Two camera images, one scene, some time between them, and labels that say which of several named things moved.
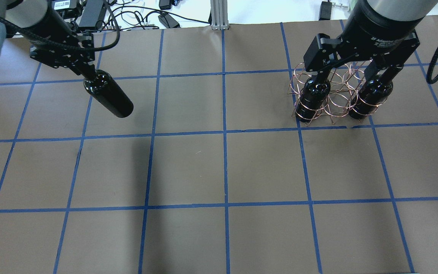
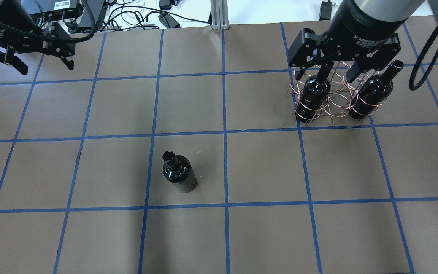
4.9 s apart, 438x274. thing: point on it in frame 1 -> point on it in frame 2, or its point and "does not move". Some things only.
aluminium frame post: (219, 15) does not move
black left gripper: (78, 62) -> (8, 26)
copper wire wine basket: (344, 94) does not move
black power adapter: (168, 21) does not move
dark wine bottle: (103, 87) -> (178, 169)
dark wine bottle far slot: (312, 98) does not move
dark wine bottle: (372, 95) does not move
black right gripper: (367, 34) -> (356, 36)
